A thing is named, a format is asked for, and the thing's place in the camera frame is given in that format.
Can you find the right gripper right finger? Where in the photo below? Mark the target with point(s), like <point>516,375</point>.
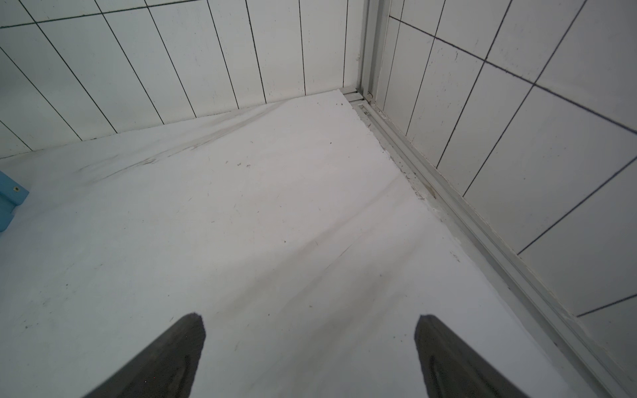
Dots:
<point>451,368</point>

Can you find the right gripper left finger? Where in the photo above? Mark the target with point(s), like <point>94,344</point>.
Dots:
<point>165,368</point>

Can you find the white blue two-tier shelf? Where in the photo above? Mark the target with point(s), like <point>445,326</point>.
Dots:
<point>12,195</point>

